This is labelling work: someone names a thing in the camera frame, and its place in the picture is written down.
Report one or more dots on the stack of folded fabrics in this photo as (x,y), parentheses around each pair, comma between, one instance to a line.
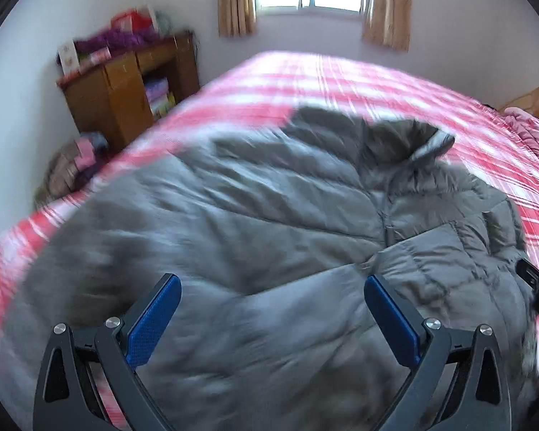
(161,96)

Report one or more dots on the grey puffer jacket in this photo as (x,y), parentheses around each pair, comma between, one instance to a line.
(274,233)

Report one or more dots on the white card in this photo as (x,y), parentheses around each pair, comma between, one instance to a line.
(68,58)

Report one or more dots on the wooden cabinet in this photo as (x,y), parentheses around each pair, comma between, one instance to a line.
(112,94)

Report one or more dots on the beige patterned curtain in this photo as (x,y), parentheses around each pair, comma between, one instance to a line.
(236,0)
(386,6)

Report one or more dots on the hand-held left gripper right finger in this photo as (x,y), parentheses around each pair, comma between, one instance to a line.
(393,318)

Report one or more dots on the red plaid bed sheet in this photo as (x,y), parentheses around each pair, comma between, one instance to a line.
(341,85)

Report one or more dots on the purple cloth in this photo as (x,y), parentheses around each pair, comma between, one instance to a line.
(112,40)

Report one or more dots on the pink folded quilt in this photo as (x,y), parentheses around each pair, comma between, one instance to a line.
(532,132)

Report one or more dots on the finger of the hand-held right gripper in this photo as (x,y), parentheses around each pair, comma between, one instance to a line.
(532,274)

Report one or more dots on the red box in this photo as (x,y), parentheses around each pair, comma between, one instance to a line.
(130,20)

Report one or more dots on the wooden bed headboard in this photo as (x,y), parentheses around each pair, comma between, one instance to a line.
(536,98)

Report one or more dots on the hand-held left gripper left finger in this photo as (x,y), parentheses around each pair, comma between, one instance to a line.
(155,318)

